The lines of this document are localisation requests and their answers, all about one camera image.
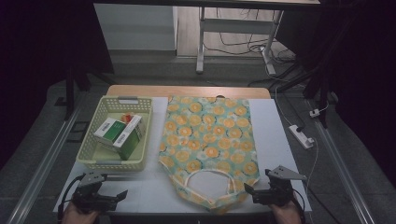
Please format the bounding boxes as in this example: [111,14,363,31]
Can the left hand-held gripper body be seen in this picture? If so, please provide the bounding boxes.
[72,172,118,214]

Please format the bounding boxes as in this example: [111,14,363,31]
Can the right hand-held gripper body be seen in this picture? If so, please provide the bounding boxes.
[264,165,307,207]

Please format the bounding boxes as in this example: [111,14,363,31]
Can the pale green plastic basket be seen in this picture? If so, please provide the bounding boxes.
[76,95,153,172]

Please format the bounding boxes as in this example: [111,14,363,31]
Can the green and white box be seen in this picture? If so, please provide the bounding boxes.
[92,117,127,147]
[112,114,147,161]

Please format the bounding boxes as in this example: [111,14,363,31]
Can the orange floral fabric bag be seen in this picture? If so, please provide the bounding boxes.
[158,95,261,216]

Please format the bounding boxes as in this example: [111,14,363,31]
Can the person's left hand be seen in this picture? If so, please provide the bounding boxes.
[61,203,101,224]

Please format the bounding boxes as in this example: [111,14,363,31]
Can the person's right hand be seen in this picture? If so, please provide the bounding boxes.
[269,200,304,224]

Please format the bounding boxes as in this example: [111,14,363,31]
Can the white table mat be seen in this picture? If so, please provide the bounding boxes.
[52,96,312,214]

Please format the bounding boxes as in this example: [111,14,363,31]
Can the white power strip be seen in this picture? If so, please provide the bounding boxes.
[288,124,316,149]

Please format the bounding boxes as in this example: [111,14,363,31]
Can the black stand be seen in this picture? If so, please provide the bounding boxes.
[303,62,332,129]
[64,66,92,120]

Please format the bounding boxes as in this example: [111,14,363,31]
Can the white cabinet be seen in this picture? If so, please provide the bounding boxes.
[93,3,178,51]

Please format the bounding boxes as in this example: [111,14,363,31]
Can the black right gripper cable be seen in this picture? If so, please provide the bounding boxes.
[292,189,308,220]

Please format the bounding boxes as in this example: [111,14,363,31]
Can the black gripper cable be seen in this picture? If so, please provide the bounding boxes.
[57,174,86,217]
[292,189,308,220]

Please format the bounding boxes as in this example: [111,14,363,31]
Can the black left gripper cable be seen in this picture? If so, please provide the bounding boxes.
[57,174,86,217]

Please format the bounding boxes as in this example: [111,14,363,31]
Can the white power strip cable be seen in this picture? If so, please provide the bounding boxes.
[304,138,320,194]

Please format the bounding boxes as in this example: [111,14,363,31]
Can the aluminium floor rail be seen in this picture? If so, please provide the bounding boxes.
[306,99,376,224]
[6,92,89,224]

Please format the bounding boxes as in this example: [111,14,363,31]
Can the black plug with cable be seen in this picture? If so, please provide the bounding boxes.
[279,90,306,133]

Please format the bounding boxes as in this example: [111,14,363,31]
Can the black floor cables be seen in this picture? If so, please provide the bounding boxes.
[204,8,297,64]

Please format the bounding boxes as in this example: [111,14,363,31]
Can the white metal desk frame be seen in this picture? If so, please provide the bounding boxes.
[92,0,321,76]

